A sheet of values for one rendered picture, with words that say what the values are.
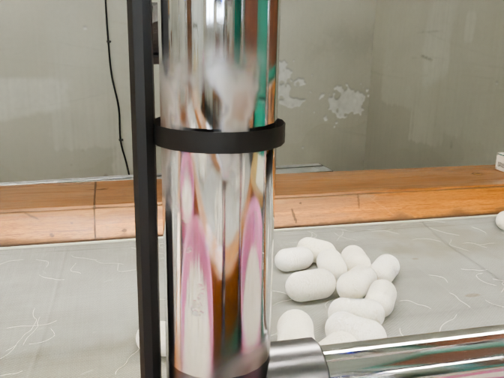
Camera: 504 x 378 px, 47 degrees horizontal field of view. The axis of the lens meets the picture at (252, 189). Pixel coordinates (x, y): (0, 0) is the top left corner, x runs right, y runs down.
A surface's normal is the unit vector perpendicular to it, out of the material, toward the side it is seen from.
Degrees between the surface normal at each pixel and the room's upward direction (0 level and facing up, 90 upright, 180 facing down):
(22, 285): 0
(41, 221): 45
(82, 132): 89
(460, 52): 90
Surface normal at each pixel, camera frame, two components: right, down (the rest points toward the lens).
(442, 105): -0.95, 0.07
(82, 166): 0.32, 0.25
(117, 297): 0.02, -0.96
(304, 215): 0.18, -0.49
